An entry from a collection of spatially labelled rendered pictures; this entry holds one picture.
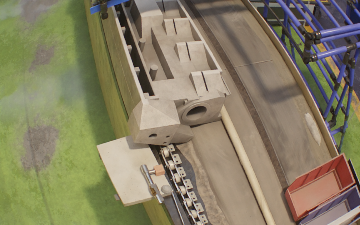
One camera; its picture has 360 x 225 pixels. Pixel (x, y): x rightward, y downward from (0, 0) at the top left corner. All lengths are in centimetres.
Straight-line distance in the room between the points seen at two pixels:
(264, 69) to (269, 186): 65
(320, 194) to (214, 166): 56
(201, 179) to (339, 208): 74
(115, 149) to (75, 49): 164
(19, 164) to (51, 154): 33
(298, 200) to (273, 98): 58
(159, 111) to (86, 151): 114
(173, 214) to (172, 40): 78
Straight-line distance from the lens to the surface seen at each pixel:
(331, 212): 196
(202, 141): 200
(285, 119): 213
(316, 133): 211
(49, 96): 316
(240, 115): 209
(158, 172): 182
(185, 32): 215
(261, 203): 185
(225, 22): 248
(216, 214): 184
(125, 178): 184
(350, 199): 198
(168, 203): 182
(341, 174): 200
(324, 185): 201
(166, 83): 190
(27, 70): 342
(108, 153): 190
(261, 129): 208
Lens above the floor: 242
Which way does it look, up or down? 53 degrees down
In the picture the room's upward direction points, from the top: 6 degrees clockwise
